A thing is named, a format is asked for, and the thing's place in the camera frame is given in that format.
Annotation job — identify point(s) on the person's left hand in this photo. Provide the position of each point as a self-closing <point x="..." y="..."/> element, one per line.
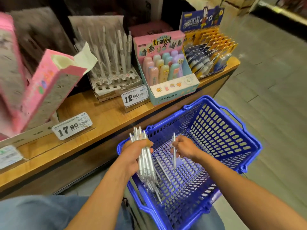
<point x="132" y="158"/>

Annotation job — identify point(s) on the person's right hand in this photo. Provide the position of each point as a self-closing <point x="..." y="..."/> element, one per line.
<point x="188" y="148"/>

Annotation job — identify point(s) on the clear pen bundle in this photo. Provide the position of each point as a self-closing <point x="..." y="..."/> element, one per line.
<point x="146" y="165"/>

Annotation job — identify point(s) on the blue shopping basket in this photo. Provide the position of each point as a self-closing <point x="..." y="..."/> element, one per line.
<point x="254" y="153"/>

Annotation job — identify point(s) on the person's right forearm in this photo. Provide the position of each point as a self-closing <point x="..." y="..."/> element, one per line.
<point x="249" y="194"/>

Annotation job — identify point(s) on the person's left forearm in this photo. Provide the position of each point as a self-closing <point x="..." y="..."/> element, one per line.
<point x="103" y="203"/>

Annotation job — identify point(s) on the wooden glue display stand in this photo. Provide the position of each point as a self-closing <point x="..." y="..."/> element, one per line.
<point x="96" y="122"/>

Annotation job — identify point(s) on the pastel eraser display box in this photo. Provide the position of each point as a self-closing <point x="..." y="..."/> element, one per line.
<point x="172" y="91"/>

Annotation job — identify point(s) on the person's right leg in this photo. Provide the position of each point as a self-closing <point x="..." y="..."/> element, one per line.
<point x="206" y="220"/>

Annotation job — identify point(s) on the person's leg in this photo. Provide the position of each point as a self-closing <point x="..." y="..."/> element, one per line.
<point x="206" y="220"/>
<point x="43" y="213"/>

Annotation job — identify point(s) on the person's left leg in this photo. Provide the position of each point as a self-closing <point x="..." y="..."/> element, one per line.
<point x="43" y="213"/>

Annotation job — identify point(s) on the pile of pink eraser packets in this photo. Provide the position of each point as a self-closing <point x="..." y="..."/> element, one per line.
<point x="48" y="88"/>

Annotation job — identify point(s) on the blue yellow stationery packets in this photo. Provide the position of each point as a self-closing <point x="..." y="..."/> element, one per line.
<point x="206" y="19"/>

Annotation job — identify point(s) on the dark low goods shelf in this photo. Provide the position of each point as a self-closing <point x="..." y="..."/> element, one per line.
<point x="283" y="12"/>

